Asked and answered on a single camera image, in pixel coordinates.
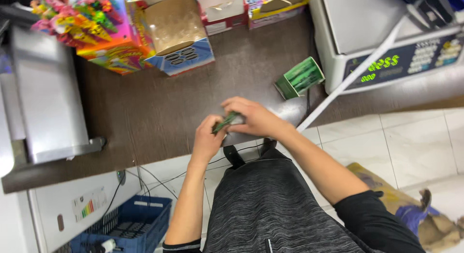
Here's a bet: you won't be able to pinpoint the person's left hand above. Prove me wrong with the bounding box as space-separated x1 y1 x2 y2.
191 114 230 164

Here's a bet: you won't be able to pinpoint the person's right hand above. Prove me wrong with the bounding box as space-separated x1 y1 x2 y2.
221 97 296 140

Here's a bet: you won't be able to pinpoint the small green packet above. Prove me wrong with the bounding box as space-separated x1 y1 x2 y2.
212 112 244 134

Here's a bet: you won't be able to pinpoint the person's black shoe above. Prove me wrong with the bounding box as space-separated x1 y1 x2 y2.
223 145 246 169
260 138 278 156

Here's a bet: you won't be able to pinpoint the green open carton of packets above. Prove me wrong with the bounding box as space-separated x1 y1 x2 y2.
274 57 326 100

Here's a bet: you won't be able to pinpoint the blue brown cardboard display box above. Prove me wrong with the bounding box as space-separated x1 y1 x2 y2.
142 0 215 77

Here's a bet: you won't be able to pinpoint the red white cardboard box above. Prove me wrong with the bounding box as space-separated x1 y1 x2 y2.
197 0 249 36

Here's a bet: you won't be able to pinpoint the yellow pink cardboard box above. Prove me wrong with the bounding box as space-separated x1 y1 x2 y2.
245 0 315 30

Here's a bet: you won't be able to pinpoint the blue plastic crate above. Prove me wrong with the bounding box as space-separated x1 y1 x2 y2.
70 195 173 253

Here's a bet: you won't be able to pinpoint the white plastic strip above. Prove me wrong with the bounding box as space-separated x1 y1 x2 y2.
297 14 410 133

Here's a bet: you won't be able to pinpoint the colourful candy display box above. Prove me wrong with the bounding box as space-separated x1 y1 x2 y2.
30 0 156 76

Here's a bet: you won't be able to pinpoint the silver metal machine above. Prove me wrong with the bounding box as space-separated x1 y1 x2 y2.
0 25 106 166

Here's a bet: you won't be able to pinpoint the white appliance with energy label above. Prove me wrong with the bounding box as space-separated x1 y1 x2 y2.
28 171 143 253

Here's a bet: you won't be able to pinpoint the white digital weighing scale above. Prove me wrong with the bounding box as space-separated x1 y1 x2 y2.
309 0 464 95

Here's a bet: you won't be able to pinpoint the crumpled brown paper bag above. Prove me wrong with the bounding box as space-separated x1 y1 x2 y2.
346 162 464 253

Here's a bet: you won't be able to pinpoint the black cables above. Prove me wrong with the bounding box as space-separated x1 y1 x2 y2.
101 144 265 224

